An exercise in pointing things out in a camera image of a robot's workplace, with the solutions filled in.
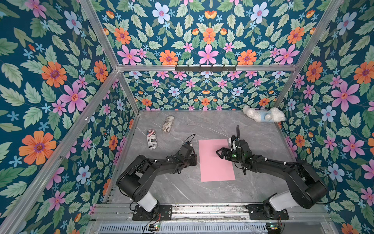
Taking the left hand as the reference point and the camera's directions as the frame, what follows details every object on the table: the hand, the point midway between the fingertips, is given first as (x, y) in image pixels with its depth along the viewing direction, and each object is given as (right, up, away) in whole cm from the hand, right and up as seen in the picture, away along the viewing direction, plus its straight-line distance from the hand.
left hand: (198, 158), depth 93 cm
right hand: (+14, +5, -3) cm, 15 cm away
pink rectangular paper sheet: (+9, -5, -3) cm, 11 cm away
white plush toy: (+56, +29, +12) cm, 64 cm away
